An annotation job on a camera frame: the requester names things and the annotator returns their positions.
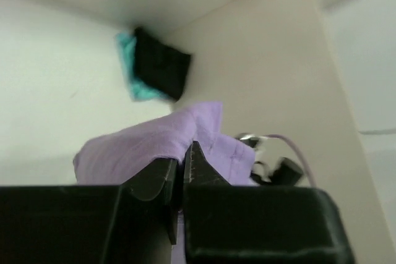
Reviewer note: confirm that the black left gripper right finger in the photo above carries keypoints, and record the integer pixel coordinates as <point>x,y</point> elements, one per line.
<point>224,223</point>

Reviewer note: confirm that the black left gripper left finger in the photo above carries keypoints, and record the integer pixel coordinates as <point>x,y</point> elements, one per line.
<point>134,222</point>

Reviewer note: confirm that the folded black t shirt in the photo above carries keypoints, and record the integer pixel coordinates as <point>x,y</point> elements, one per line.
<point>159,65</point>

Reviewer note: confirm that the purple t shirt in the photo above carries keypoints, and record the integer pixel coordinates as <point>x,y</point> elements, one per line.
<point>115,158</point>

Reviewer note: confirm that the folded teal t shirt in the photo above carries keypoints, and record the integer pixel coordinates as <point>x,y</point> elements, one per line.
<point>139,91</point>

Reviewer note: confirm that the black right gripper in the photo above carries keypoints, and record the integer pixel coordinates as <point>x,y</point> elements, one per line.
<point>287,172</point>

